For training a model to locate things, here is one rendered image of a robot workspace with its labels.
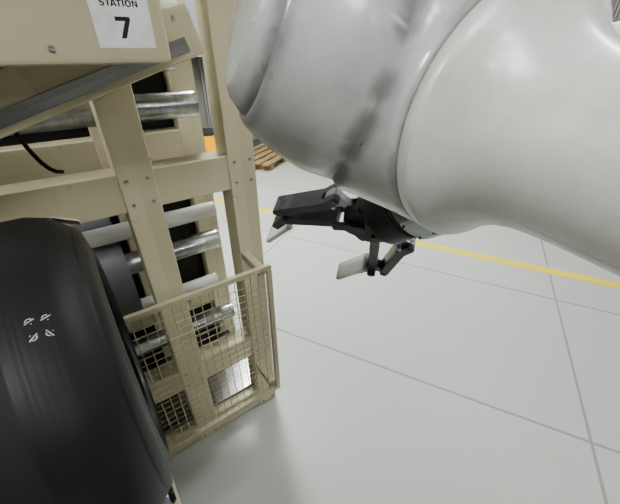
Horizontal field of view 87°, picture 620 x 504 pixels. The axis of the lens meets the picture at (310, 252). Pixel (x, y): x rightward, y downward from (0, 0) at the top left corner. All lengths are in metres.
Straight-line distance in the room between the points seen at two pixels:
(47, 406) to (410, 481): 1.60
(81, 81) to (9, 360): 0.56
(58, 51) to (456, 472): 1.98
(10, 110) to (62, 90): 0.10
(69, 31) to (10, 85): 0.19
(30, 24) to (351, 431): 1.83
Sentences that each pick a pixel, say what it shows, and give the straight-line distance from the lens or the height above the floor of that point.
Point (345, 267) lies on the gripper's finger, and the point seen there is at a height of 1.36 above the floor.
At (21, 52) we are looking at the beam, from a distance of 0.73.
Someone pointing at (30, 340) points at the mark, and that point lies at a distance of 0.48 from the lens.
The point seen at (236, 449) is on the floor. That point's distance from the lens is 1.90.
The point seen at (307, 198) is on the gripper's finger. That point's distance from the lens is 0.40.
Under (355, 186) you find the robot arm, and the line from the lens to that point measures 0.16.
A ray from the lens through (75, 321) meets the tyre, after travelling 0.49.
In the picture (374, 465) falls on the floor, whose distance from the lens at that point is 1.86.
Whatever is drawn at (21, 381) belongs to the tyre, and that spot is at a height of 1.36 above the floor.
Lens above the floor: 1.66
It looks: 32 degrees down
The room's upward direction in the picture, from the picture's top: straight up
